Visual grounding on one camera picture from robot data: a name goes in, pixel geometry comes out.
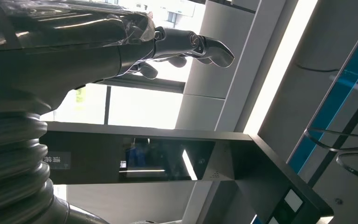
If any black inbound scanning machine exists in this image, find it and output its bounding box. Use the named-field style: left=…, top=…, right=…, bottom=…
left=40, top=9, right=358, bottom=224

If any ceiling light strip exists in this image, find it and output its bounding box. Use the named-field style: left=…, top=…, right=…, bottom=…
left=244, top=0, right=318, bottom=135

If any dark window frame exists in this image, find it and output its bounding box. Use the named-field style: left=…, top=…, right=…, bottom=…
left=98, top=74, right=186, bottom=126

